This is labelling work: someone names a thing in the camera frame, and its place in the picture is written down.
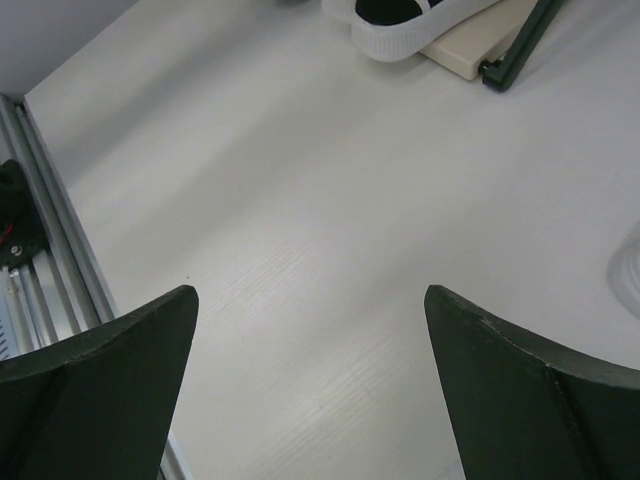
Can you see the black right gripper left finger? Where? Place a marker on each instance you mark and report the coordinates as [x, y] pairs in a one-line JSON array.
[[99, 405]]

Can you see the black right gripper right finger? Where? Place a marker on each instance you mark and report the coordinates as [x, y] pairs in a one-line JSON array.
[[524, 407]]

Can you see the black white sneaker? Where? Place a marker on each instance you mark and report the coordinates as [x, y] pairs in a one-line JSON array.
[[394, 30]]

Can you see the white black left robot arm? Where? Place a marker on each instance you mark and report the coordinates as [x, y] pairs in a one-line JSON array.
[[15, 208]]

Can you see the black beige shoe shelf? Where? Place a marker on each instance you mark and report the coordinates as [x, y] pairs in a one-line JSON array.
[[494, 44]]

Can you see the white leather sneaker left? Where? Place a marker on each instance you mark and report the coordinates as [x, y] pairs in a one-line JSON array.
[[623, 276]]

